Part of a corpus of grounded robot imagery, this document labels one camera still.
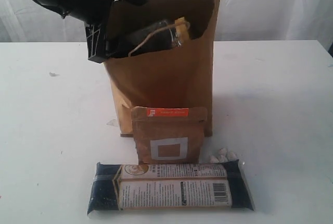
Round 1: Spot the brown kraft pouch orange label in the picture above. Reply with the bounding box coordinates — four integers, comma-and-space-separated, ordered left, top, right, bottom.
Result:
131, 106, 208, 164

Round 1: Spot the small clear plastic scrap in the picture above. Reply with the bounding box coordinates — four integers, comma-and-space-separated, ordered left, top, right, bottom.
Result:
49, 72, 59, 77

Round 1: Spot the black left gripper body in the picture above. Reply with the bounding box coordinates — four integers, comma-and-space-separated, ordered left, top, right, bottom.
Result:
85, 21, 108, 63

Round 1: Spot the clear nut jar yellow lid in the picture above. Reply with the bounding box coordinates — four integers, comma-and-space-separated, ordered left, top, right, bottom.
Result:
106, 17, 191, 58

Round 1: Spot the brown paper bag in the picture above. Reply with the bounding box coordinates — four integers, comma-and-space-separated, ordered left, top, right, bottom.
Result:
104, 0, 220, 137

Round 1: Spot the clear tape scrap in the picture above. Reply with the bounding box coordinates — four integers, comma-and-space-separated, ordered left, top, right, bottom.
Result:
107, 119, 119, 127

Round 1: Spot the long dark noodle package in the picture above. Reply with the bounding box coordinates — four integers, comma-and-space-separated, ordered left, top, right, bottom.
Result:
87, 160, 254, 213

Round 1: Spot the white garlic clove cluster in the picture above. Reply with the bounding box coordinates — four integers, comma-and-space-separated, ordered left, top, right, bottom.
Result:
209, 148, 238, 164

